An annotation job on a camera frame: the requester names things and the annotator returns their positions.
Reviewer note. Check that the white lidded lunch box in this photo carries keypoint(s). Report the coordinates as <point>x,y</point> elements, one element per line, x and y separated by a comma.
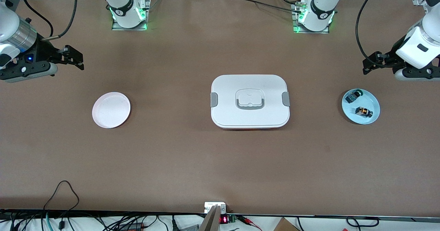
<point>250,86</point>

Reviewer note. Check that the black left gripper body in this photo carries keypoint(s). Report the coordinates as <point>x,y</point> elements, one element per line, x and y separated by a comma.
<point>389,57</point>

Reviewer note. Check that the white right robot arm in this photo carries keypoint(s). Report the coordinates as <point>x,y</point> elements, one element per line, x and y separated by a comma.
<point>123,4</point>

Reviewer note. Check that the small aluminium corner bracket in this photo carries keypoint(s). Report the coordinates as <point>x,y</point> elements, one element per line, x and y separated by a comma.
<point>418,0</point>

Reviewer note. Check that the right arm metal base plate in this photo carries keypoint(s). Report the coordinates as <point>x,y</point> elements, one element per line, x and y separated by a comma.
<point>117,26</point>

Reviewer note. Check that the red LED display module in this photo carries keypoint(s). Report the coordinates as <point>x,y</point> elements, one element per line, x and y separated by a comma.
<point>224,220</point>

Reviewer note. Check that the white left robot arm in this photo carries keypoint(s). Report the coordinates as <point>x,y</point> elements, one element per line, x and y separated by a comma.
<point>321,11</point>

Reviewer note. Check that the grey angled bar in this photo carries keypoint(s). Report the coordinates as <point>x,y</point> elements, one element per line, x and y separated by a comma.
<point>210,220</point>

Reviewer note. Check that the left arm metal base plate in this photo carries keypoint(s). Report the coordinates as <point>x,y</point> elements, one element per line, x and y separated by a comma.
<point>296,30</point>

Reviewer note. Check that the brown cardboard piece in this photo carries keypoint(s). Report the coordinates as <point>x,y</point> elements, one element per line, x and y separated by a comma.
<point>285,226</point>

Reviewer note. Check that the orange push-button switch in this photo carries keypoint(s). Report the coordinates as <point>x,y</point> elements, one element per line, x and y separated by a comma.
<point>363,111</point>

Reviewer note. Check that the pink round plate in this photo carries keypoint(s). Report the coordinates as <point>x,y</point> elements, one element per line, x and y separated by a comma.
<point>111,110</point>

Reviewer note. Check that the small white mounting block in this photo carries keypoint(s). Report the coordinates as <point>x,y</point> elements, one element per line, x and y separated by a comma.
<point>209,206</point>

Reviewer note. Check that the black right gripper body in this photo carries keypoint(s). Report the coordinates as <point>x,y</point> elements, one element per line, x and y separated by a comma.
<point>44,52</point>

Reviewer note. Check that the light blue round plate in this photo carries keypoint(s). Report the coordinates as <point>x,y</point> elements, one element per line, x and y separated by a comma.
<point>369,102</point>

